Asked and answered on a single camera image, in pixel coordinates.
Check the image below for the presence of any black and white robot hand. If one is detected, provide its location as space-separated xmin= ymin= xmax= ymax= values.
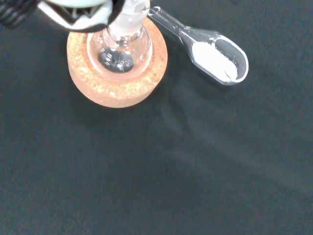
xmin=0 ymin=0 xmax=128 ymax=33

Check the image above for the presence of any glass weighing funnel with powder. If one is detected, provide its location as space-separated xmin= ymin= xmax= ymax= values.
xmin=147 ymin=6 xmax=250 ymax=87

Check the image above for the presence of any glass round-bottom flask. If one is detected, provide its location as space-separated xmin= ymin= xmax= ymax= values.
xmin=86 ymin=0 xmax=154 ymax=74

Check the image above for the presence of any black cloth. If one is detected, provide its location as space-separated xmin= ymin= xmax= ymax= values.
xmin=0 ymin=0 xmax=313 ymax=235

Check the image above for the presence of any cork ring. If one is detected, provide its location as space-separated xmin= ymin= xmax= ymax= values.
xmin=66 ymin=16 xmax=169 ymax=109

